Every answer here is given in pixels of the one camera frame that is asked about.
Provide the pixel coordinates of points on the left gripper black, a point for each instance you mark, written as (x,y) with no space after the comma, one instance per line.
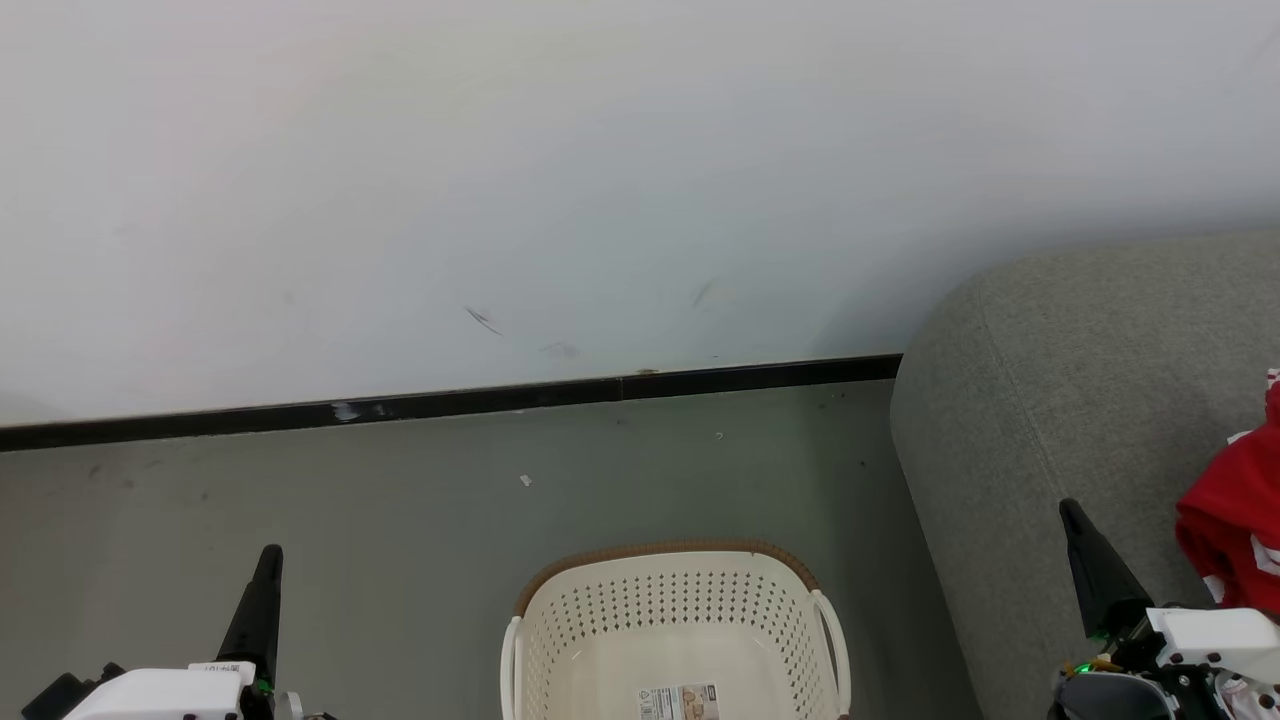
(65,692)

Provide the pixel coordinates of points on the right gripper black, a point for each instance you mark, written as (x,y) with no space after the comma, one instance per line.
(1130,690)

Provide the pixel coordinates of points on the plain red garment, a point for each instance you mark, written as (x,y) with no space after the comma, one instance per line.
(1235,540)

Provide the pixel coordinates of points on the cream perforated plastic laundry basket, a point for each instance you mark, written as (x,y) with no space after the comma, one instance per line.
(680,600)

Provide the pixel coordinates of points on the printed paper basket label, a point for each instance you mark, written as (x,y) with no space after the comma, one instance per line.
(680,702)

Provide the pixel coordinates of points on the grey fabric sofa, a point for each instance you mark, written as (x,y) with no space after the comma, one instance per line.
(1050,380)

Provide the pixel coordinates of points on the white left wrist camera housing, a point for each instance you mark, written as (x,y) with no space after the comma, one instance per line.
(160,695)

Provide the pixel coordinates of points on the black wall baseboard strip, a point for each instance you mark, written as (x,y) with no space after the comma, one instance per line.
(450,400)

